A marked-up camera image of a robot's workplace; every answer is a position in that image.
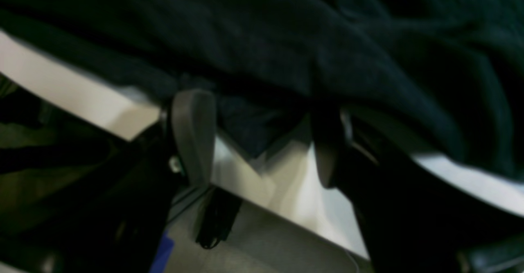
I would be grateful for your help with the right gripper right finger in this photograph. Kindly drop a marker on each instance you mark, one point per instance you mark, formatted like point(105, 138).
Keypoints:
point(418, 211)

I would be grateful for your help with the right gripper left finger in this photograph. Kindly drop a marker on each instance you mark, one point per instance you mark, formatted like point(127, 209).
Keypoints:
point(111, 220)

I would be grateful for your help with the black t-shirt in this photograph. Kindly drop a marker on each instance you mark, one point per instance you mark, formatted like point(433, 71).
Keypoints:
point(453, 69)

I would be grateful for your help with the blue plastic bin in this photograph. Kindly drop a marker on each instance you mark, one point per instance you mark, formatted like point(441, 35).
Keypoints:
point(163, 253)

